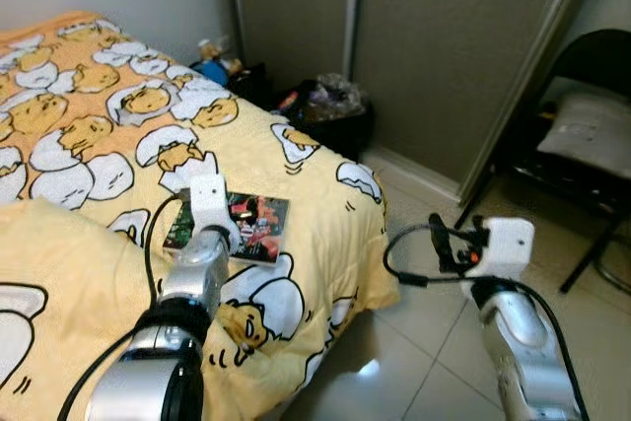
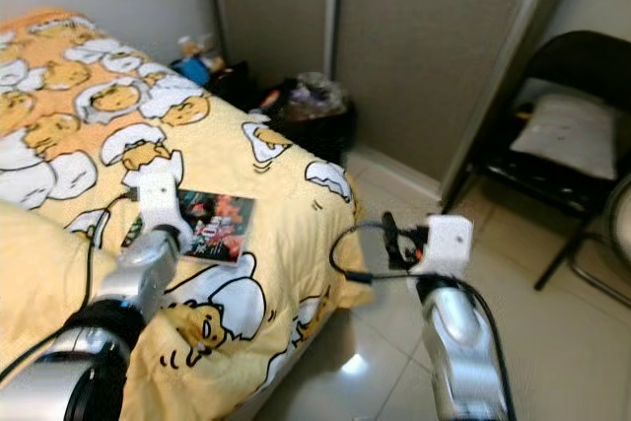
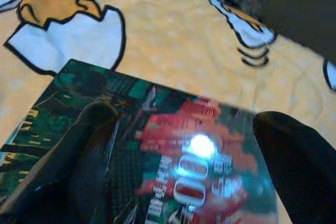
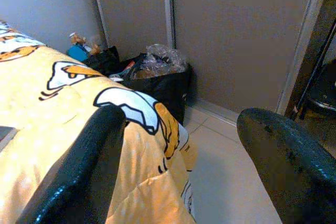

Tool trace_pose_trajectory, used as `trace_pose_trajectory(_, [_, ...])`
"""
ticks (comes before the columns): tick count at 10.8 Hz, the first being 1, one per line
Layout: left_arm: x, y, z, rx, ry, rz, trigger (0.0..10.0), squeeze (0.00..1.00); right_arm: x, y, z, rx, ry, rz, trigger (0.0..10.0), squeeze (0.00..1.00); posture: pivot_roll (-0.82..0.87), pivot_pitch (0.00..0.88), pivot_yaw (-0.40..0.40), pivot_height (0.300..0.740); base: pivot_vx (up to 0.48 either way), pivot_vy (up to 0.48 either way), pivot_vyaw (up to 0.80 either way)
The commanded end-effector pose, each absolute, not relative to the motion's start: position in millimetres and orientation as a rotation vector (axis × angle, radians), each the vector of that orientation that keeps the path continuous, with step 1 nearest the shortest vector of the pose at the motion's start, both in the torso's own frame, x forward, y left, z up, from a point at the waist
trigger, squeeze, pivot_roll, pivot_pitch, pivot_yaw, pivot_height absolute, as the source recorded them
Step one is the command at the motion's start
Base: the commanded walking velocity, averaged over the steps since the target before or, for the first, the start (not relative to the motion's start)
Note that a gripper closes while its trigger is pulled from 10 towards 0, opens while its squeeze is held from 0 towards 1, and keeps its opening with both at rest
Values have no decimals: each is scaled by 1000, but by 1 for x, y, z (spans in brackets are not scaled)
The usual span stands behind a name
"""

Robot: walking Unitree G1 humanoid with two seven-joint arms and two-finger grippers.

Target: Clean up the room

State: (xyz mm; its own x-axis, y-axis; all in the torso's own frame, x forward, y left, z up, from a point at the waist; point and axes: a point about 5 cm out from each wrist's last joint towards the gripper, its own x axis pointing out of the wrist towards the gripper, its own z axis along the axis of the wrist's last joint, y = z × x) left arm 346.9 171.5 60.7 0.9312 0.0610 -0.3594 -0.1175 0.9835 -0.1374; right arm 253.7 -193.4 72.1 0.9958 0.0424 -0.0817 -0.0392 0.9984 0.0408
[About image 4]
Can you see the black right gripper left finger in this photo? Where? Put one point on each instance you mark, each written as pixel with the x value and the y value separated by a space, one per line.
pixel 78 176

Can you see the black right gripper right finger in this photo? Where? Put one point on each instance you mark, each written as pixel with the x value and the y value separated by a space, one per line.
pixel 294 176

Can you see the yellow cat print quilt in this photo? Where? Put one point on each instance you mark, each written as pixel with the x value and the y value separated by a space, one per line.
pixel 39 108

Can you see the black chair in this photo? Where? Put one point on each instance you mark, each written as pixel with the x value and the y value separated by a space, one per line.
pixel 323 95

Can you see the small black bag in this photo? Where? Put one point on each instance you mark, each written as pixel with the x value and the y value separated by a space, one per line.
pixel 105 61

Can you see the large black bag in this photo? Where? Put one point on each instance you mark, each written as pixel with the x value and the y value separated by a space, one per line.
pixel 162 90

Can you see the blue bottle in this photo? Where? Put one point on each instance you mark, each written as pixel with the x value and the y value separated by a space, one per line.
pixel 77 52

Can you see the brown plush toy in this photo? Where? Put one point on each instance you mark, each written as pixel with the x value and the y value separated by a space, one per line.
pixel 95 48
pixel 77 40

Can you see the clear plastic bag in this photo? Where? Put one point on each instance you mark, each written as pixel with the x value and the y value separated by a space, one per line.
pixel 165 58

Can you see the grey brown wardrobe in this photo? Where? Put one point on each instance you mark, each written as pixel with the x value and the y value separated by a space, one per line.
pixel 236 37

